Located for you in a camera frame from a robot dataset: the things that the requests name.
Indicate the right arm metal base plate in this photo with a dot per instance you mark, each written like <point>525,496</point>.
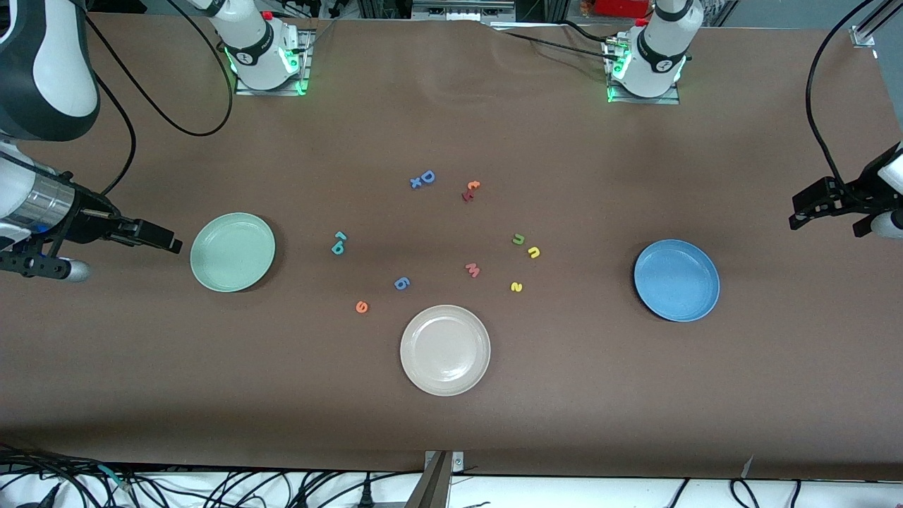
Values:
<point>247,91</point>

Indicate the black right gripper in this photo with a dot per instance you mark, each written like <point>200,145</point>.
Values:
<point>90,221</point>

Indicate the teal foam number 9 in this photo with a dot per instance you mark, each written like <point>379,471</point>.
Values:
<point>334,248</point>

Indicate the beige plate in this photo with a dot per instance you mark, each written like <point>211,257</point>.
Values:
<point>445,350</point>

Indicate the blue foam letter D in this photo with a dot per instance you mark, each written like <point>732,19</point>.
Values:
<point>422,177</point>

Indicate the blue plate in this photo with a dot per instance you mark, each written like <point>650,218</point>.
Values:
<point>676,280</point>

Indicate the red box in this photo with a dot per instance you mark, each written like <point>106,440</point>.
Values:
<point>621,7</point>

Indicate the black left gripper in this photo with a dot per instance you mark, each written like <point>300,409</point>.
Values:
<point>849,194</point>

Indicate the blue foam number 6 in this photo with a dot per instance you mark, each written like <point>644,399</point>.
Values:
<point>396,283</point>

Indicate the pink foam letter W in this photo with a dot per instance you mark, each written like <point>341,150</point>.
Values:
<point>473,271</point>

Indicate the brown table cover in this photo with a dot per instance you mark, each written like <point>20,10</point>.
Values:
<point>451,423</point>

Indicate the light green plate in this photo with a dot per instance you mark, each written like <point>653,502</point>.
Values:
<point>233,252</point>

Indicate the grey metal equipment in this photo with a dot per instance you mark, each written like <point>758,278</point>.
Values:
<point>458,10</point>

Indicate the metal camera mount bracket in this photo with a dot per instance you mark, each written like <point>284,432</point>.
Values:
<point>434,487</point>

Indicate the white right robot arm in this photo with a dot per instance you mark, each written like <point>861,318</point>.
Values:
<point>49,70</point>

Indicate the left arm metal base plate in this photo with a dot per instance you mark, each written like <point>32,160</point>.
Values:
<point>670,100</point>

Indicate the aluminium frame profile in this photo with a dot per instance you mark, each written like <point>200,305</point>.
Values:
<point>864,34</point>

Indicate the black power plug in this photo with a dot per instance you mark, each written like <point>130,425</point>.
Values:
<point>365,497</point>

